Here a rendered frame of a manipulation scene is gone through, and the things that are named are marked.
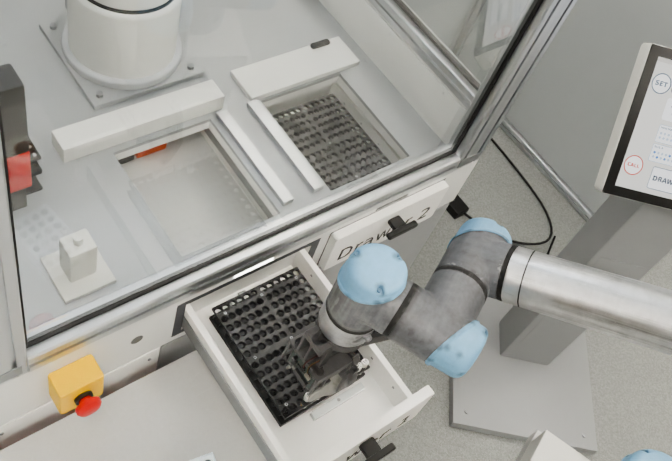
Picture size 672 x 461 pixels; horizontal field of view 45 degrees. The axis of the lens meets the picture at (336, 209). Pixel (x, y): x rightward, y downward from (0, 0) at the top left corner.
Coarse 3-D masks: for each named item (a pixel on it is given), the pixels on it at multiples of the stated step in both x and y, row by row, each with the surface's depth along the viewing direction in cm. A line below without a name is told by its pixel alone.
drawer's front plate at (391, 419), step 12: (420, 396) 132; (396, 408) 129; (408, 408) 130; (420, 408) 137; (384, 420) 128; (396, 420) 130; (408, 420) 140; (360, 432) 125; (372, 432) 126; (384, 432) 133; (336, 444) 123; (348, 444) 124; (324, 456) 122; (336, 456) 122; (348, 456) 129
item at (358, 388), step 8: (232, 304) 142; (360, 384) 139; (344, 392) 137; (352, 392) 138; (360, 392) 139; (336, 400) 136; (344, 400) 137; (320, 408) 135; (328, 408) 135; (312, 416) 134; (320, 416) 134
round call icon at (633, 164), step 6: (630, 156) 164; (636, 156) 164; (642, 156) 164; (624, 162) 164; (630, 162) 164; (636, 162) 164; (642, 162) 164; (624, 168) 164; (630, 168) 164; (636, 168) 165; (642, 168) 165; (630, 174) 165; (636, 174) 165
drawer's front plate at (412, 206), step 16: (432, 192) 158; (384, 208) 153; (400, 208) 154; (416, 208) 159; (432, 208) 165; (352, 224) 148; (368, 224) 149; (384, 224) 155; (336, 240) 146; (352, 240) 151; (368, 240) 156; (336, 256) 152
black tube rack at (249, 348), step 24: (288, 288) 144; (312, 288) 142; (240, 312) 139; (264, 312) 140; (288, 312) 142; (312, 312) 139; (240, 336) 133; (264, 336) 138; (288, 336) 135; (240, 360) 133; (264, 360) 132; (264, 384) 132; (288, 384) 133
